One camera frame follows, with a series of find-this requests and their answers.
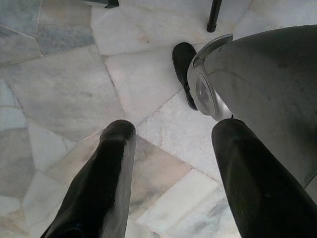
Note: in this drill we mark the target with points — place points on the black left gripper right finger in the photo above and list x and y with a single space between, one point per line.
252 188

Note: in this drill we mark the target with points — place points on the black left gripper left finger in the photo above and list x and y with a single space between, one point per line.
104 186

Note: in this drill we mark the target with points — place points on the black angular furniture foot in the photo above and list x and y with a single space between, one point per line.
109 3

